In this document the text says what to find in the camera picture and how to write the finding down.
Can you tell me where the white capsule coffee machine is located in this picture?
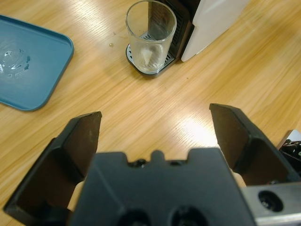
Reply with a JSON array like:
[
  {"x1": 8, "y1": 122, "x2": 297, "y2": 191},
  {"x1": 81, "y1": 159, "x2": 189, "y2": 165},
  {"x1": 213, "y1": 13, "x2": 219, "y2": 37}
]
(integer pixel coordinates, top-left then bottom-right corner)
[{"x1": 127, "y1": 0, "x2": 250, "y2": 80}]

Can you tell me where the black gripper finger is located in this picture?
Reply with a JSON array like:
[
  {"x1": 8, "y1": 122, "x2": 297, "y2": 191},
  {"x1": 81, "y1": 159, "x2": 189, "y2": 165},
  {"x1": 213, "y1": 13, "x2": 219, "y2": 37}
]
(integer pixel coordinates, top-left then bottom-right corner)
[
  {"x1": 3, "y1": 111, "x2": 103, "y2": 226},
  {"x1": 209, "y1": 103, "x2": 301, "y2": 188}
]

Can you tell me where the metal grate drip tray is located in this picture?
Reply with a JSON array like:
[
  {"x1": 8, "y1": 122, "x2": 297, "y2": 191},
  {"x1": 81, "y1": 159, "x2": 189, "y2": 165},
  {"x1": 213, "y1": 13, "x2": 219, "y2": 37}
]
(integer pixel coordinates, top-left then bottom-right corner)
[{"x1": 126, "y1": 43, "x2": 176, "y2": 80}]

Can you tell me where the clear drinking glass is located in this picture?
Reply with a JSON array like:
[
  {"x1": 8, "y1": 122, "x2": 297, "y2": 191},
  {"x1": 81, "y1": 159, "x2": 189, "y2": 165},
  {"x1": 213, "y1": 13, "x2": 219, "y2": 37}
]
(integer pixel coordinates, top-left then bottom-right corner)
[{"x1": 125, "y1": 0, "x2": 177, "y2": 73}]

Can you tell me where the white mount with dark post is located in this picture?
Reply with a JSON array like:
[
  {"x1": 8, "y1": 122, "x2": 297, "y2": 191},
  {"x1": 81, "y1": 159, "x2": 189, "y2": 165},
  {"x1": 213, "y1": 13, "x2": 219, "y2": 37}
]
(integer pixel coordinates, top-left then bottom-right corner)
[{"x1": 277, "y1": 129, "x2": 301, "y2": 163}]

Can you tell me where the blue plastic tray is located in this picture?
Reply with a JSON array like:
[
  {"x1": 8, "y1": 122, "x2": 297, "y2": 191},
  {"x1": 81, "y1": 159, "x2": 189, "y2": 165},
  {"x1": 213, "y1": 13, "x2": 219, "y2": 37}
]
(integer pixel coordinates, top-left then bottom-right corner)
[{"x1": 0, "y1": 14, "x2": 75, "y2": 113}]

